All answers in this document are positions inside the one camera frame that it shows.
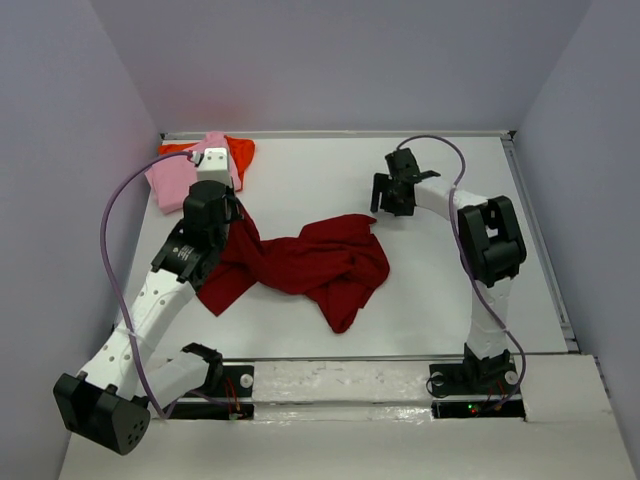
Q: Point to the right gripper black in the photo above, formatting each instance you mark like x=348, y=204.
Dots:
x=392, y=190

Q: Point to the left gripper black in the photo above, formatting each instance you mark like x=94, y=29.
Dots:
x=232, y=209

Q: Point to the dark red t shirt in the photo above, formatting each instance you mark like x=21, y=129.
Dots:
x=338, y=263

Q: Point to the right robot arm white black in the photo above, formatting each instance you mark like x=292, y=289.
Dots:
x=491, y=248

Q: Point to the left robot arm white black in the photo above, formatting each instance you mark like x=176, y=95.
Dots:
x=111, y=400

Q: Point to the pink folded t shirt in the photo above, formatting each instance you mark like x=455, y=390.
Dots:
x=170, y=181

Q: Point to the orange folded t shirt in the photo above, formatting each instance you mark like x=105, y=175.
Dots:
x=241, y=150

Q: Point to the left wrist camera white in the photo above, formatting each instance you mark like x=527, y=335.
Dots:
x=213, y=164

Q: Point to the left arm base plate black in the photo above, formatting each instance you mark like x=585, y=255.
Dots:
x=227, y=397

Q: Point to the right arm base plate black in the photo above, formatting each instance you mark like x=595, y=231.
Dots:
x=455, y=396

